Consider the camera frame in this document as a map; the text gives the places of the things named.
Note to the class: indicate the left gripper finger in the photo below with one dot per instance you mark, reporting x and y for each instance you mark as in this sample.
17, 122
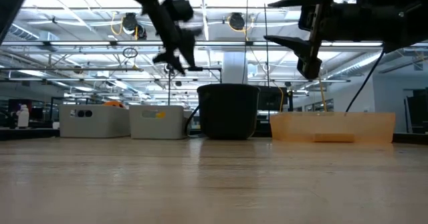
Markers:
168, 61
189, 51

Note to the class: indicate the orange foam die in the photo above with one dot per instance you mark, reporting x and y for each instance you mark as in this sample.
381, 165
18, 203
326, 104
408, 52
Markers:
113, 103

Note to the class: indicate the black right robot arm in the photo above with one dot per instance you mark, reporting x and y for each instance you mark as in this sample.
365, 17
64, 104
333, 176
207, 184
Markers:
394, 3

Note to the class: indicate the black background stand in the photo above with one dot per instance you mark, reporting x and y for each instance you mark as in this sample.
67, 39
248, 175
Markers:
207, 69

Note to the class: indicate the grey plastic bin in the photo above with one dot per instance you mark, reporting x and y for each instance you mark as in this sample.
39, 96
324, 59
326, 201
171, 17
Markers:
157, 128
100, 127

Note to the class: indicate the black plastic bucket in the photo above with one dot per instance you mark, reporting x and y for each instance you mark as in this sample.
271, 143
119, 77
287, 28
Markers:
227, 110

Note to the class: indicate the orange plastic tray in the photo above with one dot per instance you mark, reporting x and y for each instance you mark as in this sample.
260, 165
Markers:
334, 123

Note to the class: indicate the dark background workstation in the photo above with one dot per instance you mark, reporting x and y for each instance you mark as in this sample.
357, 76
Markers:
418, 117

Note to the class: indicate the white bottle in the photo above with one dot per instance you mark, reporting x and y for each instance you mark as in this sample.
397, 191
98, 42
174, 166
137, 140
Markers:
23, 117

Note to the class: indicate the dark background bench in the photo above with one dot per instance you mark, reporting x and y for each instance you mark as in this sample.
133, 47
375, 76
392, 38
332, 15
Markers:
30, 133

